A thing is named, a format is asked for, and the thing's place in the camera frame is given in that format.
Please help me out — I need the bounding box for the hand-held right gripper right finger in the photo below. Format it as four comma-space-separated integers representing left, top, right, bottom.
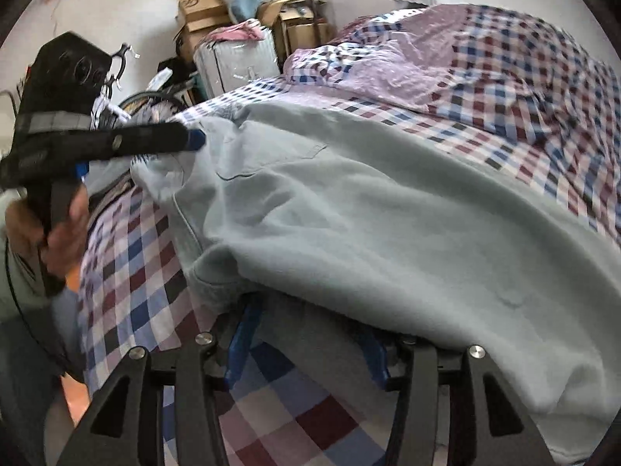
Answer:
359, 329, 557, 466

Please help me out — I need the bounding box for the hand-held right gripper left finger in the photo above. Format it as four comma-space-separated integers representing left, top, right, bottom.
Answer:
56, 296, 265, 466

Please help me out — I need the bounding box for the light grey-green sweatshirt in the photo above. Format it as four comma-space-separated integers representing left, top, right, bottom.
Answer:
130, 102, 621, 465

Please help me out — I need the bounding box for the person's left hand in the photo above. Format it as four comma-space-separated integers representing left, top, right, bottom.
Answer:
5, 191, 91, 285

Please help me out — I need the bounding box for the bicycle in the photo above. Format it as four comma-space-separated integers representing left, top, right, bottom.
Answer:
91, 43, 197, 129

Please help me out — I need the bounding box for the silver wrapped suitcase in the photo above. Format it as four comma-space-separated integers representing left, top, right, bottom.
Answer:
193, 33, 283, 102

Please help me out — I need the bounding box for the plain cardboard box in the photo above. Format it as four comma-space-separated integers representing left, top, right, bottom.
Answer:
173, 18, 220, 65

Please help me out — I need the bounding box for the pink cloth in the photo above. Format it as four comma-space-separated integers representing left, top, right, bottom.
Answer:
208, 18, 266, 43

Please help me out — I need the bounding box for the pink plaid bed sheet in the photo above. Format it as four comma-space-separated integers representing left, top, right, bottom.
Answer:
76, 80, 621, 466

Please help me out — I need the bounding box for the cardboard box with round print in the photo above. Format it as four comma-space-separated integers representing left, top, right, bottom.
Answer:
175, 0, 230, 23

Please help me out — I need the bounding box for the large cardboard box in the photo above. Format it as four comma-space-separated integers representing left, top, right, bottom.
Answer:
276, 10, 333, 57

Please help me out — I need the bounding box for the open cardboard box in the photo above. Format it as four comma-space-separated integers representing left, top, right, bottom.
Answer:
257, 0, 329, 27

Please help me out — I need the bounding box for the pink plaid quilt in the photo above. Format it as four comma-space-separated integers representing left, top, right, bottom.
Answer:
283, 3, 621, 246

